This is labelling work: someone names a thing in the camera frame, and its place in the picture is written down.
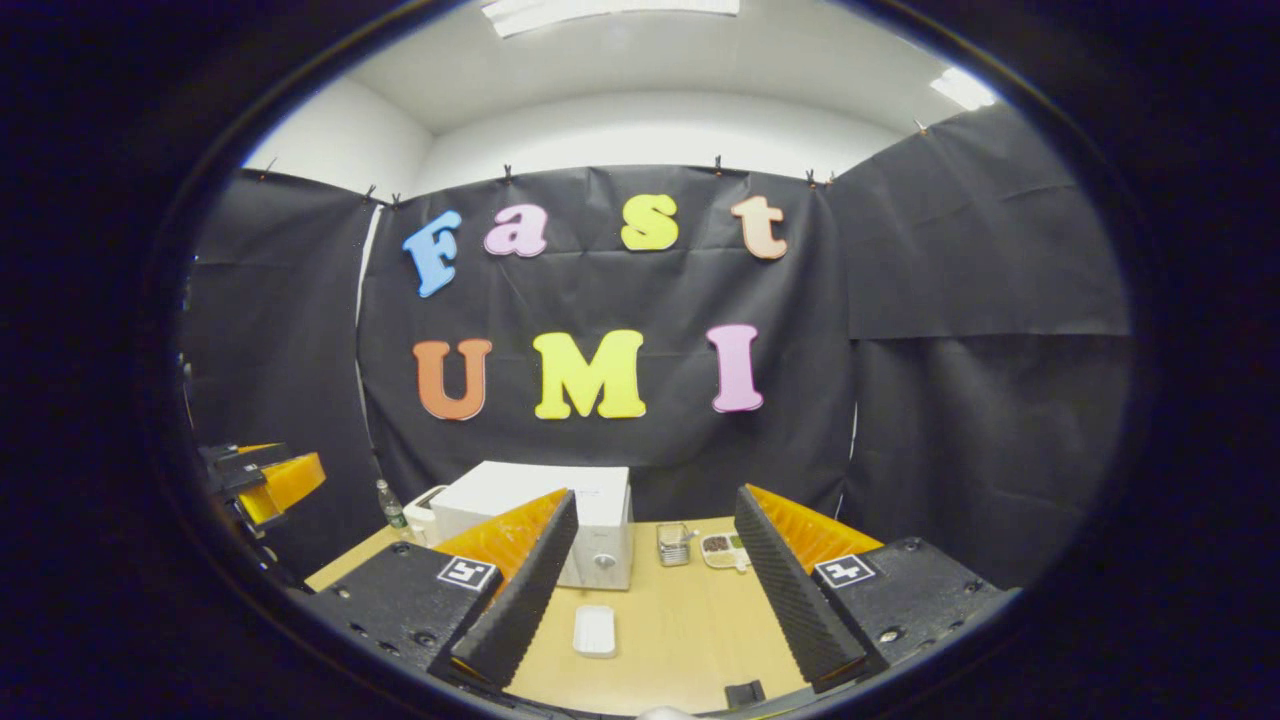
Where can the white microwave oven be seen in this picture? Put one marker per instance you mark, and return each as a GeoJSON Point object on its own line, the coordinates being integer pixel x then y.
{"type": "Point", "coordinates": [540, 485]}

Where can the clear plastic water bottle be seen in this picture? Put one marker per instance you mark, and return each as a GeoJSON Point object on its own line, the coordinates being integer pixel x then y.
{"type": "Point", "coordinates": [392, 510]}

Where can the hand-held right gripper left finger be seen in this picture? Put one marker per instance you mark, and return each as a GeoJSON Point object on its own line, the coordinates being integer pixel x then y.
{"type": "Point", "coordinates": [530, 600]}

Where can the white rectangular tray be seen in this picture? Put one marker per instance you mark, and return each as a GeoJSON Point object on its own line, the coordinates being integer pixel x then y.
{"type": "Point", "coordinates": [595, 632]}

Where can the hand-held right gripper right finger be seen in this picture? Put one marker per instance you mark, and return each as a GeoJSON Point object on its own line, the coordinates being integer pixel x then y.
{"type": "Point", "coordinates": [790, 600]}

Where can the black backdrop cloth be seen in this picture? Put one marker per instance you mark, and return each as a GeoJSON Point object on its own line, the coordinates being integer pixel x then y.
{"type": "Point", "coordinates": [650, 460]}

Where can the white toaster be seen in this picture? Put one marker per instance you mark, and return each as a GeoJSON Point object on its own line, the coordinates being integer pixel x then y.
{"type": "Point", "coordinates": [420, 515]}

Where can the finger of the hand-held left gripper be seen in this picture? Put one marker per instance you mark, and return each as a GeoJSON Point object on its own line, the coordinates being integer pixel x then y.
{"type": "Point", "coordinates": [292, 480]}
{"type": "Point", "coordinates": [235, 452]}

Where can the white divided snack plate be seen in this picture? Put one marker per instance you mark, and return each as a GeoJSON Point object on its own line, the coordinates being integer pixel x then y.
{"type": "Point", "coordinates": [718, 548]}

